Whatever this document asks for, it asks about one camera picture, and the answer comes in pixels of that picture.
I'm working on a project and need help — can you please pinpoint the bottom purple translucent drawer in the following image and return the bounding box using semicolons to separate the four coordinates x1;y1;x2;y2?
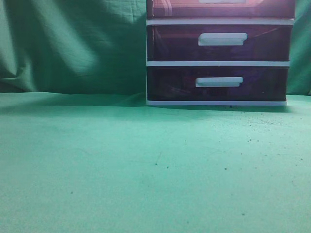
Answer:
147;66;288;101

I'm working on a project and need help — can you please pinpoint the purple translucent drawer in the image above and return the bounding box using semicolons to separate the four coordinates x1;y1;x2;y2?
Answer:
147;24;293;62
147;66;288;101
146;0;295;19

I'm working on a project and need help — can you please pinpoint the middle purple translucent drawer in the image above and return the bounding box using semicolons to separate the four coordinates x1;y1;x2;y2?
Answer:
147;24;293;62

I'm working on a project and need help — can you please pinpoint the top purple translucent drawer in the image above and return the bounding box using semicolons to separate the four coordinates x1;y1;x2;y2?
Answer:
146;0;295;19

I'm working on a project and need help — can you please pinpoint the green cloth backdrop and cover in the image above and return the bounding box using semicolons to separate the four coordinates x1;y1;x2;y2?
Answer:
0;0;311;233

